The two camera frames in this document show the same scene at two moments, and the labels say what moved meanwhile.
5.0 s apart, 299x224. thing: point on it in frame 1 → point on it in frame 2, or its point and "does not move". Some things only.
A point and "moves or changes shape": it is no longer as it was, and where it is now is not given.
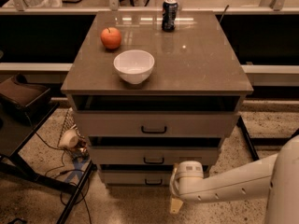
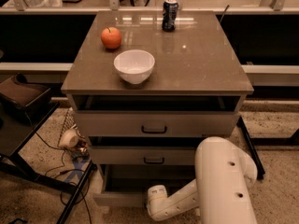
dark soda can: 170,8 does not move
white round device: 69,139 does not move
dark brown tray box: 24,95 does not move
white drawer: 135,177 moves or changes shape
